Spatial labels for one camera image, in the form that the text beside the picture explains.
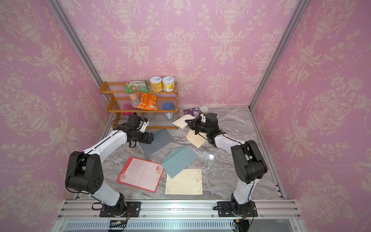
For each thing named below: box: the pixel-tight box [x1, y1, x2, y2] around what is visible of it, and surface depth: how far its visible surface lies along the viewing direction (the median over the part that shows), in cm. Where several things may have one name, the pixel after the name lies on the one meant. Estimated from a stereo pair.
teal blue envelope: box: [161, 145, 199, 179], surface depth 93 cm
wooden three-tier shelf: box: [99, 81, 180, 130], surface depth 105 cm
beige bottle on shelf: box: [129, 92, 141, 109], surface depth 98 cm
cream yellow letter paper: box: [165, 169, 203, 195], surface depth 85 cm
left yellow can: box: [149, 76, 163, 92], surface depth 91 cm
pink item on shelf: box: [120, 102, 136, 116], surface depth 107 cm
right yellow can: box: [162, 76, 175, 92], surface depth 91 cm
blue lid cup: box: [162, 102, 176, 120], surface depth 108 cm
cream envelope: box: [171, 114, 196, 130], surface depth 89 cm
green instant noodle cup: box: [199, 105, 209, 115], surface depth 115 cm
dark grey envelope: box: [139, 129, 175, 157], surface depth 102 cm
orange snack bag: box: [136, 93, 158, 111], surface depth 101 cm
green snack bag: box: [124, 80, 151, 94], surface depth 91 cm
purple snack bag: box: [183, 106, 200, 118], surface depth 118 cm
